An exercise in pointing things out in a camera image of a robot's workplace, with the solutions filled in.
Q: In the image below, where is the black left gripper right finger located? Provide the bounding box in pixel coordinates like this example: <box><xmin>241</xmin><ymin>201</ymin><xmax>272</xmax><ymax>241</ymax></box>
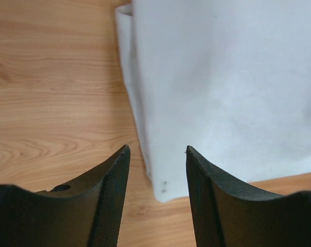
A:
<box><xmin>186</xmin><ymin>146</ymin><xmax>311</xmax><ymax>246</ymax></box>

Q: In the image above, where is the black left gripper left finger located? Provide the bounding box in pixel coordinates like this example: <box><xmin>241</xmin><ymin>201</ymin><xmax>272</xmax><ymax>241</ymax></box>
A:
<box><xmin>0</xmin><ymin>145</ymin><xmax>130</xmax><ymax>246</ymax></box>

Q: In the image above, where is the white t shirt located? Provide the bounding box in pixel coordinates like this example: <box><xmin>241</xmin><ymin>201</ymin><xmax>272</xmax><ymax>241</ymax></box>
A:
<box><xmin>115</xmin><ymin>0</ymin><xmax>311</xmax><ymax>203</ymax></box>

